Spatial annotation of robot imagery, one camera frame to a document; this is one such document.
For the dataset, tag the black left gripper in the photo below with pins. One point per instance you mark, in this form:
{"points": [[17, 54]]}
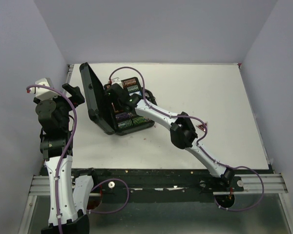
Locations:
{"points": [[77, 98]]}

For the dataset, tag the blue green poker chip stack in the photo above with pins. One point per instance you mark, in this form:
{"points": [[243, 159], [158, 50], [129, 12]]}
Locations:
{"points": [[134, 89]]}

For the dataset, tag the black poker chip case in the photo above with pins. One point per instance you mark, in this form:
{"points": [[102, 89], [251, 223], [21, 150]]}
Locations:
{"points": [[99, 104]]}

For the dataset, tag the red triangular plaque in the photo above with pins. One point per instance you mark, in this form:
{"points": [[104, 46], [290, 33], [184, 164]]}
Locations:
{"points": [[202, 126]]}

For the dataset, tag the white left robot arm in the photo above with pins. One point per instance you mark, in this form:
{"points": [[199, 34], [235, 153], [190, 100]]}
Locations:
{"points": [[56, 147]]}

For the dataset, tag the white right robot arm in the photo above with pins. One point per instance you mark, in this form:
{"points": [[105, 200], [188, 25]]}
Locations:
{"points": [[181, 129]]}

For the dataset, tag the purple chip row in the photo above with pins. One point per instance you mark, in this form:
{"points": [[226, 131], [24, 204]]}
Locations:
{"points": [[124, 115]]}

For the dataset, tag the green blue chip row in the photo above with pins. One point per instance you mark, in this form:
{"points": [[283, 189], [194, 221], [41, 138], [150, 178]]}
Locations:
{"points": [[130, 123]]}

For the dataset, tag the black mounting rail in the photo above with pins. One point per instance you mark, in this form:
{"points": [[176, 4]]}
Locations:
{"points": [[155, 185]]}

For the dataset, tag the aluminium frame rail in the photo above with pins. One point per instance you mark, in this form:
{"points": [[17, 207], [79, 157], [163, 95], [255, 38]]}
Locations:
{"points": [[273, 184]]}

